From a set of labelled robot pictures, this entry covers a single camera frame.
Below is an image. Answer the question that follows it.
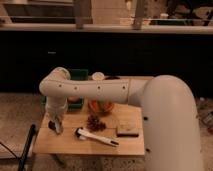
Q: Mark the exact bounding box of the light blue towel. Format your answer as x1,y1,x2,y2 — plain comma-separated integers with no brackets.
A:
55,123,61,134

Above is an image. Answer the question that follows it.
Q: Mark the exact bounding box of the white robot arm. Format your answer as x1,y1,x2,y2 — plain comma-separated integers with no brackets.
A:
39,67,204,171

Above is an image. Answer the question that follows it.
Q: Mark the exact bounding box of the metal cup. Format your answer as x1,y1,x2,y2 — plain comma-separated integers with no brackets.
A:
48,121,63,134

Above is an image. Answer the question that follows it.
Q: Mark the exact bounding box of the white paper cup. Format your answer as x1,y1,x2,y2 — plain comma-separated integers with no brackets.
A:
92,72,105,81

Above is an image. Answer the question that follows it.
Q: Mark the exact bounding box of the orange fruit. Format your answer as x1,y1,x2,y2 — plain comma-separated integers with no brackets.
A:
68,96,79,102

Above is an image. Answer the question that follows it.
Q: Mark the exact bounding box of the pine cone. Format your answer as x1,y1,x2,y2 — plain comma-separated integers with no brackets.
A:
87,115,106,132

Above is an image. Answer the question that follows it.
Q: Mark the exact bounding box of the orange bowl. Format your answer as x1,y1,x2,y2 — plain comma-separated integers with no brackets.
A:
88,100,114,113

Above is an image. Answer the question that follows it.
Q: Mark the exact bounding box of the green plastic tray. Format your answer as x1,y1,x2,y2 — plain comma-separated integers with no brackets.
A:
39,67,88,110

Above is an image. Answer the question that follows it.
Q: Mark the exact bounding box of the wooden table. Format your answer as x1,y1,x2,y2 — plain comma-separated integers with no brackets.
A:
32,75,158,168

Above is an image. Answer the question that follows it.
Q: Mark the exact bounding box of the dark bowl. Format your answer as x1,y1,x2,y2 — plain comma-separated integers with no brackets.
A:
104,76,120,81

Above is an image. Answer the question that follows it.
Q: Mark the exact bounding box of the sponge with dark base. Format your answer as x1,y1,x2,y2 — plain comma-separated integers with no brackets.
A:
116,125,139,137

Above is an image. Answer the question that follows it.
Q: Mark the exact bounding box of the white handled brush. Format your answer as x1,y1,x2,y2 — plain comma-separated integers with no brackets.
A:
75,127,119,147

